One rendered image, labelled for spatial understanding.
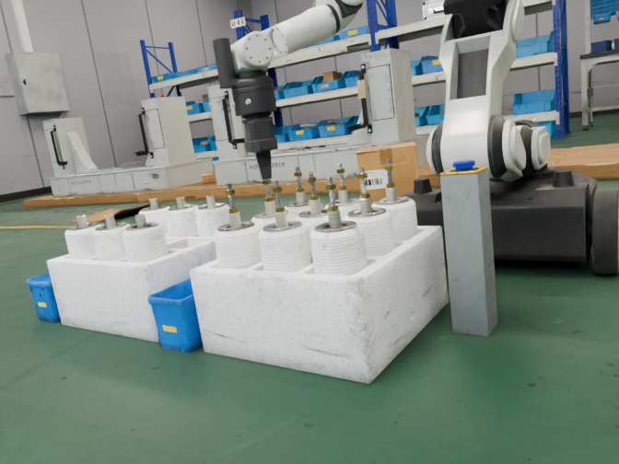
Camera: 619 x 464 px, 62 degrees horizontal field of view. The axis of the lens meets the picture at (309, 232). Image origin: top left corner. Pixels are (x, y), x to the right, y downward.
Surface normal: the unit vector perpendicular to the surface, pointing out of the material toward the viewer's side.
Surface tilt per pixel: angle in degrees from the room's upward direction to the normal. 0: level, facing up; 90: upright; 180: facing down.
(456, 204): 90
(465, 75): 68
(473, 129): 54
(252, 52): 90
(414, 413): 0
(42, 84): 90
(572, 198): 45
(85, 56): 90
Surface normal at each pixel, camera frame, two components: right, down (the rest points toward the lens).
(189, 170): 0.84, 0.00
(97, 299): -0.54, 0.24
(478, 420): -0.13, -0.97
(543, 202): -0.47, -0.51
